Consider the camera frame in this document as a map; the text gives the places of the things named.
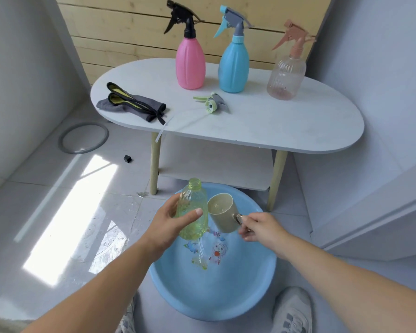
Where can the blue grey spray nozzle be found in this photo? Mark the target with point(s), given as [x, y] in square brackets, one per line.
[235, 20]

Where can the clear ribbed spray bottle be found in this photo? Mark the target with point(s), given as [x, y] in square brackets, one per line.
[286, 79]

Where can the person's right white shoe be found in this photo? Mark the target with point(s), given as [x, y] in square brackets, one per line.
[291, 312]

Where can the person's right hand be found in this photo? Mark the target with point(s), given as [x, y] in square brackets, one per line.
[267, 232]

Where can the black spray nozzle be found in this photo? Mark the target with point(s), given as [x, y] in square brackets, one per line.
[185, 15]

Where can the person's right forearm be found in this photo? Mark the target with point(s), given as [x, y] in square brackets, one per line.
[350, 287]

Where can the pink spray bottle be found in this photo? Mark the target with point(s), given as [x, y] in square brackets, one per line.
[190, 64]

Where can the orange spray head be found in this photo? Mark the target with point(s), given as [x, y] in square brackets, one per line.
[296, 36]

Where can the grey cloth with black trim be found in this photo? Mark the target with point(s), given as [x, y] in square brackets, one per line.
[142, 104]

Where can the small black block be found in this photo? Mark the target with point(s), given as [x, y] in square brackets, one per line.
[127, 159]

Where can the person's left forearm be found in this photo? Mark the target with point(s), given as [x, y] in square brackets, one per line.
[90, 301]

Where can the blue spray bottle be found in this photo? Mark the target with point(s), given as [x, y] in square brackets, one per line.
[234, 67]

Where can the green grey spray nozzle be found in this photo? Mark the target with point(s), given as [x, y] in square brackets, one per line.
[216, 99]

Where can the green clear spray bottle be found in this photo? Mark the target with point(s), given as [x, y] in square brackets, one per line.
[194, 197]

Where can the person's left white shoe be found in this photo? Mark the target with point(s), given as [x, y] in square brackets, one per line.
[128, 322]

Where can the blue plastic basin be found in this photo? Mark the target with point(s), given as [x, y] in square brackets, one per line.
[211, 294]

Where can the white oval table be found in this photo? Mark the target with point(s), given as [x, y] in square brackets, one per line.
[280, 121]

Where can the person's left hand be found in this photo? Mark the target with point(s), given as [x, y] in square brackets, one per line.
[166, 228]

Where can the person's white shoe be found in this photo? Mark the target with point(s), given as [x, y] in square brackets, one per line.
[291, 312]
[128, 322]

